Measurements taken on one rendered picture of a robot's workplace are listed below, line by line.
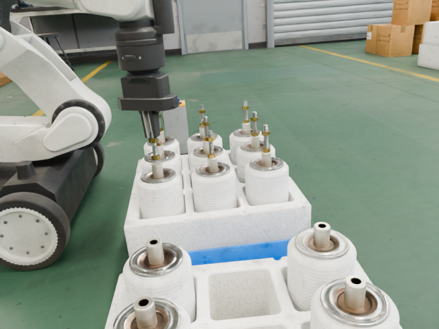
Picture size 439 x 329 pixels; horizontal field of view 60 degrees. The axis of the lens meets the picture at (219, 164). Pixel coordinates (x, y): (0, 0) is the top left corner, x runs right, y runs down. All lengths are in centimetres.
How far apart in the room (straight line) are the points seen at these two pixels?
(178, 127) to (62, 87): 34
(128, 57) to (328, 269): 48
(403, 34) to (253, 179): 379
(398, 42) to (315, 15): 202
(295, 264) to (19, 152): 88
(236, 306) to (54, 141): 68
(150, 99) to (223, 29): 522
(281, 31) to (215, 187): 533
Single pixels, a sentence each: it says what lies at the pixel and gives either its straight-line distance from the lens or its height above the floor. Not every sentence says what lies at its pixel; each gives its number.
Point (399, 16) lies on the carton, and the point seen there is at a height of 38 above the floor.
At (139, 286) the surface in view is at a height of 24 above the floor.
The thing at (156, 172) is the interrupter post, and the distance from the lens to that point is 81.
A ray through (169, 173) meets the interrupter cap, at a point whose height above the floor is 25.
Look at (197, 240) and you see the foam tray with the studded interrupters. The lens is 81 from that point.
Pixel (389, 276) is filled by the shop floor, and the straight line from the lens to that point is 95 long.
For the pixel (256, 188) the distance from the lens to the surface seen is 82.
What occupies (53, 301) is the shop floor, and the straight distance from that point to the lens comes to 96.
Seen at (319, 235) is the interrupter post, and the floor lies 27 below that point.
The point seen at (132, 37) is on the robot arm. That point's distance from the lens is 72.
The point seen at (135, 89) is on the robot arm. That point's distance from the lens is 75.
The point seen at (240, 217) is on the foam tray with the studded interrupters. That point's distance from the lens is 79.
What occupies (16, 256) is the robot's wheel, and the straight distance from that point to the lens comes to 109.
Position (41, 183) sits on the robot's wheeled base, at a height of 20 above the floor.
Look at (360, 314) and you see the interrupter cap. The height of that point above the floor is 25.
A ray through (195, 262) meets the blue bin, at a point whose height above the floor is 10.
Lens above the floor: 57
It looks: 22 degrees down
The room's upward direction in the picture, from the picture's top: 4 degrees counter-clockwise
